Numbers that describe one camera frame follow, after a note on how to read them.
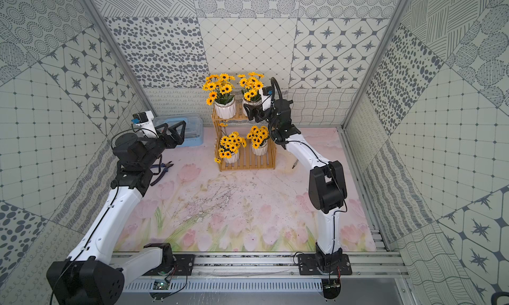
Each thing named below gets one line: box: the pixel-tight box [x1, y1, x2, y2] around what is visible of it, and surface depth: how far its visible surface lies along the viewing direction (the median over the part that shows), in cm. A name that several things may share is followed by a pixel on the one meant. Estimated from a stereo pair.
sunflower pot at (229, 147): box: [218, 131, 248, 164], surface depth 94 cm
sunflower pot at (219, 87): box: [202, 72, 236, 120], surface depth 81 cm
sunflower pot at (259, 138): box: [246, 125, 270, 156], surface depth 96 cm
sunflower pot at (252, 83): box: [237, 71, 265, 117], surface depth 78 cm
